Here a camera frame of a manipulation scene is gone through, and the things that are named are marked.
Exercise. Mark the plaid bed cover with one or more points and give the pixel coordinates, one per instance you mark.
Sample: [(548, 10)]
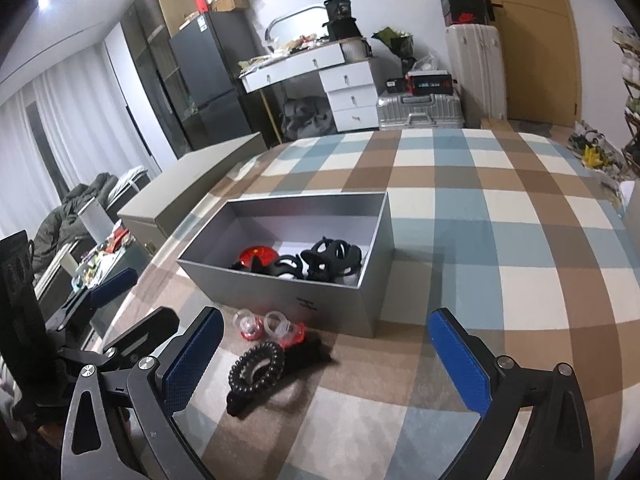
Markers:
[(505, 229)]

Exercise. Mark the round red-rimmed jewelry case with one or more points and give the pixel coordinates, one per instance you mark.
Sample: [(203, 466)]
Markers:
[(258, 255)]

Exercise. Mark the small black hair claw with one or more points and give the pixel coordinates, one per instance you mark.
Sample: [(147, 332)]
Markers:
[(284, 265)]

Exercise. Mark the cluttered side table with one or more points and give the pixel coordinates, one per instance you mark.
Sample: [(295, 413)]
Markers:
[(84, 263)]

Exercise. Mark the white drawer unit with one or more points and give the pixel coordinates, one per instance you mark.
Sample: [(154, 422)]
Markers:
[(352, 92)]

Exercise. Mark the grey open cardboard box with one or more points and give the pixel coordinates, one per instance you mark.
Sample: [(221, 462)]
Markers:
[(291, 224)]

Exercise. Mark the black bag on desk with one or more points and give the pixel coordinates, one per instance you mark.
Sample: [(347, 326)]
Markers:
[(341, 24)]

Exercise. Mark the white vanity desk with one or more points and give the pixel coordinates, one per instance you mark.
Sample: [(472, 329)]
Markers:
[(331, 54)]

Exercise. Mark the white upright suitcase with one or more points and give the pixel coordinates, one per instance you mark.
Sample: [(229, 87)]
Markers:
[(476, 60)]

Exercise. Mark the wooden door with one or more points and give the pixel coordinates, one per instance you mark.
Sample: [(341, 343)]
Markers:
[(541, 59)]

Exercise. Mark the white curtain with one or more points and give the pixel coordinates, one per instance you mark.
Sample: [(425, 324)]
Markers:
[(88, 129)]

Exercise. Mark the red clear ring box left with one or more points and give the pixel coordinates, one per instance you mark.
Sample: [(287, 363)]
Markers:
[(248, 324)]

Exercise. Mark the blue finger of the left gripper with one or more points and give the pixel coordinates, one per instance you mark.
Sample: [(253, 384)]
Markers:
[(104, 293)]

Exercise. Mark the red clear ring box right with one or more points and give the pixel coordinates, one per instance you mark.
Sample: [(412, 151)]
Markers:
[(281, 330)]

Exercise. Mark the red clear ring box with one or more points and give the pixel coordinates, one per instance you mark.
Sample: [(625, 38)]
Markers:
[(248, 324), (281, 330)]

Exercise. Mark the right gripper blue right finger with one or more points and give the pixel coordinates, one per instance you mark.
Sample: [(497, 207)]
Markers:
[(556, 443)]

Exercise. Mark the dark jacket pile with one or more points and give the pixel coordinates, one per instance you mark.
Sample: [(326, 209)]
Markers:
[(63, 226)]

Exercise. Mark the large black hair claw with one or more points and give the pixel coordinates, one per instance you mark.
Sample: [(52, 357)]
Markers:
[(331, 259)]

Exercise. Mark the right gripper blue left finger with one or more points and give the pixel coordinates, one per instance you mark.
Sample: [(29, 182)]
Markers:
[(96, 443)]

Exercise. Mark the dark grey refrigerator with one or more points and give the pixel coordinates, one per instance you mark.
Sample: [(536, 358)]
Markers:
[(209, 51)]

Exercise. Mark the black fabric hair clip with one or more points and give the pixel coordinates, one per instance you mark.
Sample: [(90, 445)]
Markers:
[(264, 368)]

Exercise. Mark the black red box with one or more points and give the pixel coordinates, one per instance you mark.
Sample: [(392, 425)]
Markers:
[(427, 83)]

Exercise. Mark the shoe rack with shoes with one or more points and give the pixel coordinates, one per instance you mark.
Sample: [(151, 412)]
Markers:
[(627, 40)]

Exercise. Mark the silver suitcase lying flat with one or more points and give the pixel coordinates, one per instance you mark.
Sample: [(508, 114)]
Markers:
[(404, 111)]

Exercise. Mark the stacked shoe boxes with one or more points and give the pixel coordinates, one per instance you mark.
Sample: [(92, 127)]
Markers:
[(466, 12)]

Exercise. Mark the green wrapped flower bouquet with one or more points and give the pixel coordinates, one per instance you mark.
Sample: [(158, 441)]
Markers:
[(399, 43)]

